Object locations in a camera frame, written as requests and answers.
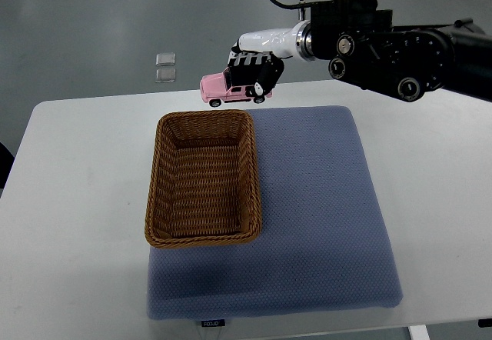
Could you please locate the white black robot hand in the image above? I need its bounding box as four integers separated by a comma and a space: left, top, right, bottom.
226, 22, 310, 104

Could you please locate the pink toy car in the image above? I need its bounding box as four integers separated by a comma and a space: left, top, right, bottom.
200, 66, 272, 108

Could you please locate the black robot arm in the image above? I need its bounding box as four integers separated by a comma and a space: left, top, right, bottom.
291, 0, 491, 102

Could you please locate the brown wicker basket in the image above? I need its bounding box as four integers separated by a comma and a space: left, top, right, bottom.
145, 110, 262, 248

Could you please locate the upper floor socket plate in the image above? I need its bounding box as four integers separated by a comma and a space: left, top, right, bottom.
155, 52, 176, 66

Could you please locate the blue quilted mat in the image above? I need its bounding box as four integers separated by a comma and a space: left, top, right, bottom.
148, 106, 403, 320

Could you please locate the black mat label tag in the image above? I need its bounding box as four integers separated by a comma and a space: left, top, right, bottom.
201, 319, 225, 328

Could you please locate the black object at left edge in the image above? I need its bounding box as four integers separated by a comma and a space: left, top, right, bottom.
0, 142, 15, 192

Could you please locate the white table leg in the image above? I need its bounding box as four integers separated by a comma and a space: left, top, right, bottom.
407, 325, 430, 340

